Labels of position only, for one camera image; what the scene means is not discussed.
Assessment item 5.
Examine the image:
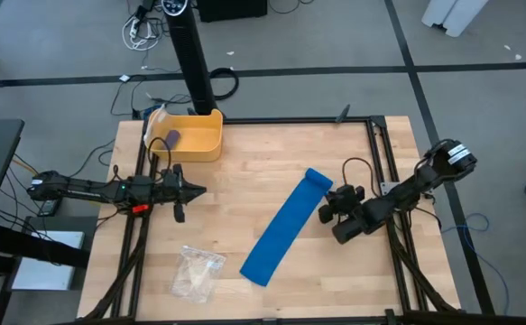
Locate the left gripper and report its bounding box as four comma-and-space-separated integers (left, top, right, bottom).
148, 162, 208, 224

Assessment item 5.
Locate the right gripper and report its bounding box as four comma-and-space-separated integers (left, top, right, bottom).
318, 189, 363, 225

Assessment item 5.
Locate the blue elastic bandage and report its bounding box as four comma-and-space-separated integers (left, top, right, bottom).
239, 167, 335, 288

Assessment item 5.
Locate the clear plastic zip bag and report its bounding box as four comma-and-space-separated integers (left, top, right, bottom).
170, 245, 227, 304

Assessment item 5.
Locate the yellow plastic bin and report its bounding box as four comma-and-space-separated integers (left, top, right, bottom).
143, 107, 225, 163

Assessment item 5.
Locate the clear plastic film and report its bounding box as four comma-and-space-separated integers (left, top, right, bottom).
146, 104, 169, 136

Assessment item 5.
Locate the small black clamp lever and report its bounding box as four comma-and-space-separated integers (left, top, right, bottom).
334, 104, 352, 124

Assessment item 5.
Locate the black power adapter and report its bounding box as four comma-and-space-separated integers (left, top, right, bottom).
39, 198, 63, 217

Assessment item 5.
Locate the white flat box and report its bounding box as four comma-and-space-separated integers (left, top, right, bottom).
10, 229, 86, 292

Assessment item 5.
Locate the white power strip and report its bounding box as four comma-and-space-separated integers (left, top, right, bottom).
121, 13, 167, 51

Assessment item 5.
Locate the black box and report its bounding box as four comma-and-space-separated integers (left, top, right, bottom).
197, 0, 269, 23

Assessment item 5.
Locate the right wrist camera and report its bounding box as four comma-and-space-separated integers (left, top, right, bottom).
339, 184, 365, 203

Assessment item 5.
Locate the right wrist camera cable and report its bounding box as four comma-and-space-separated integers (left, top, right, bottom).
341, 156, 377, 187

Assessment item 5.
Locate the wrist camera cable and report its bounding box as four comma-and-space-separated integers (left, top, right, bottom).
147, 136, 173, 175
341, 156, 377, 187

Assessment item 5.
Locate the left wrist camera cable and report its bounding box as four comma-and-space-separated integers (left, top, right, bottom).
147, 136, 173, 175

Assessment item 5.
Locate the black aluminium table frame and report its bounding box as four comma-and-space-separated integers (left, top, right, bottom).
50, 115, 526, 325

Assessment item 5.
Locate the black coiled cable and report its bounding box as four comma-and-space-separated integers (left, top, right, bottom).
208, 66, 240, 101

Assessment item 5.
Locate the blue cable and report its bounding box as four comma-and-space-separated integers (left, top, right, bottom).
440, 211, 512, 317

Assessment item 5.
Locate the yellow cable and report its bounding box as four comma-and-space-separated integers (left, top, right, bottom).
12, 155, 39, 178

